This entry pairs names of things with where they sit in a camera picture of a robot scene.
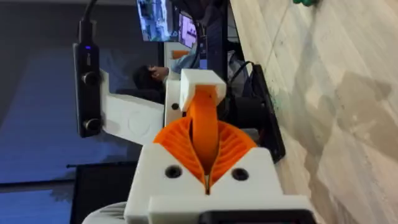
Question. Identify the computer monitor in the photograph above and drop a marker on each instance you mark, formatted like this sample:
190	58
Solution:
187	31
155	18

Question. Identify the person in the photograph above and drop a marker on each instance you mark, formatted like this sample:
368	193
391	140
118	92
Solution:
158	73

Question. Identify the green vegetable toy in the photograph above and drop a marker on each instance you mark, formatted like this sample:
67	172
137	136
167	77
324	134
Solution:
306	2

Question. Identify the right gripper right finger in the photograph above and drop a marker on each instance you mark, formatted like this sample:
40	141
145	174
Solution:
245	168

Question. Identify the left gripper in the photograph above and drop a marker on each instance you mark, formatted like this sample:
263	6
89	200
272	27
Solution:
133	118

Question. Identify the black mounting rail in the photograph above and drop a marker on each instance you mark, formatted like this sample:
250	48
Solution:
270	124

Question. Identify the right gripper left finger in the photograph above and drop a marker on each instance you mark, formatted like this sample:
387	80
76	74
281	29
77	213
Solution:
161	168

